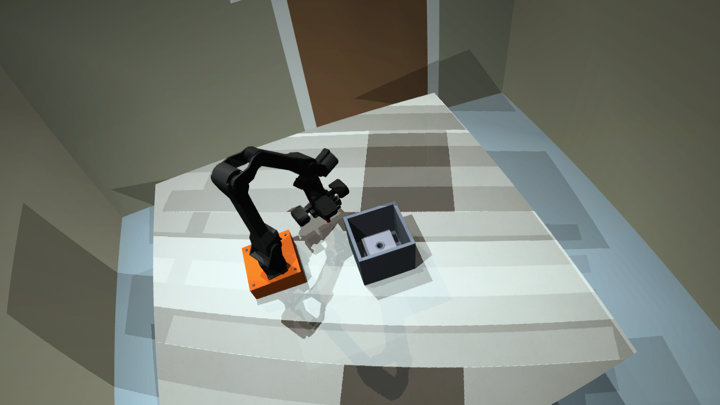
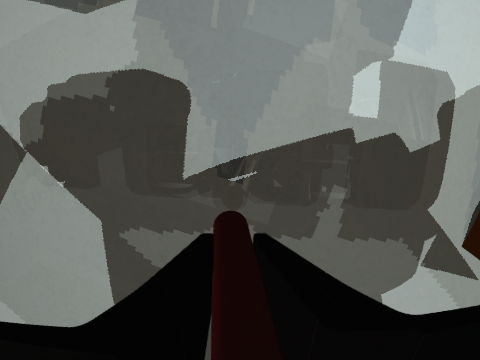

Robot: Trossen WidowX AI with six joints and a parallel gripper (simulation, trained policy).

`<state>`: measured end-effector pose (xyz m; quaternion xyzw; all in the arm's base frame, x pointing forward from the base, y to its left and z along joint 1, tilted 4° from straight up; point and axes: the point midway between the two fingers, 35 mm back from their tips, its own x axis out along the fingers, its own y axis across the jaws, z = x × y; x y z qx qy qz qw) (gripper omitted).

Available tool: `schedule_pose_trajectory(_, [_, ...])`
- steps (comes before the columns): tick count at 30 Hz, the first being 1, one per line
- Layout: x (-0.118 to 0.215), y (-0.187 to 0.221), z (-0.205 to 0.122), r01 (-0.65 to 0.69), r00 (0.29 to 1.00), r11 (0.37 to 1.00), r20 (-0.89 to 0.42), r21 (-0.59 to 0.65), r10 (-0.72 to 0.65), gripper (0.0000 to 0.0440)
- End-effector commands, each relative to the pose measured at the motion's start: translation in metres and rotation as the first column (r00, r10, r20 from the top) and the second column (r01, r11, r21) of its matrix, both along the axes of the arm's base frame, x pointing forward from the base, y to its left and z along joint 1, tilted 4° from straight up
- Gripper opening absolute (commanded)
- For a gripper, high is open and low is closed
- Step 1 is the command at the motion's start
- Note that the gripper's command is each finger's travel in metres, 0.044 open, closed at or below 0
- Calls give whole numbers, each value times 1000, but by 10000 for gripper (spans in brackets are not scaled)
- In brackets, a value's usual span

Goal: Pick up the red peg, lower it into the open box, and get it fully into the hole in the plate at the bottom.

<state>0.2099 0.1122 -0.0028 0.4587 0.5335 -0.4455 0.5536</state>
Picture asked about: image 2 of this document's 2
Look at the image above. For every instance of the dark red peg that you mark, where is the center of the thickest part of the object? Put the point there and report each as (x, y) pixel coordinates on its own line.
(241, 320)

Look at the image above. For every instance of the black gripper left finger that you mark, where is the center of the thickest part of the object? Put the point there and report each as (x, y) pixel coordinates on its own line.
(167, 318)

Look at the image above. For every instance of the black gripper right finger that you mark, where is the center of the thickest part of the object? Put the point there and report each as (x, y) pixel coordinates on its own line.
(316, 317)

